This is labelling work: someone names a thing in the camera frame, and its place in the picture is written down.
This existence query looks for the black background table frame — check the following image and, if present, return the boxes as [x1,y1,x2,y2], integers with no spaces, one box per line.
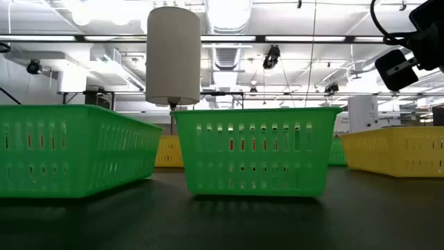
[57,89,116,111]

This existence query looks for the white shade table lamp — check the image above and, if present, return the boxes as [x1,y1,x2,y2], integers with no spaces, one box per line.
[145,6,202,136]

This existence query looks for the black table mat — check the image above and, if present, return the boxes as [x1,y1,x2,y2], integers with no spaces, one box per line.
[0,165,444,250]

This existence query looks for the white box unit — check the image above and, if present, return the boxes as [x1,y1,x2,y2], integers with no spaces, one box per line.
[57,71,87,93]

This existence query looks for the yellow plastic basket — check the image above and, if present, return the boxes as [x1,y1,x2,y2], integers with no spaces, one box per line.
[154,135,185,168]
[339,126,444,178]

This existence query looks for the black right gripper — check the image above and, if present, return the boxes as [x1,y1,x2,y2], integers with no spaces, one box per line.
[407,0,444,72]

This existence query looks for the black aluminium rig frame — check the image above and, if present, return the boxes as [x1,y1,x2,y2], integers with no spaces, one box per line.
[0,33,444,44]

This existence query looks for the black right camera cable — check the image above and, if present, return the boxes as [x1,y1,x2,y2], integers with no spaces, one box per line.
[369,0,413,47]

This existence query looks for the white cabinet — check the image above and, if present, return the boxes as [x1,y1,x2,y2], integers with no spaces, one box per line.
[348,95,379,133]

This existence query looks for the green plastic basket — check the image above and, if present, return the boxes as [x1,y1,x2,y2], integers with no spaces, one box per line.
[327,136,348,166]
[0,103,164,199]
[171,106,343,198]

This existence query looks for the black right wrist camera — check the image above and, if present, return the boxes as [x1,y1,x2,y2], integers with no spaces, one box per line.
[374,48,420,92]

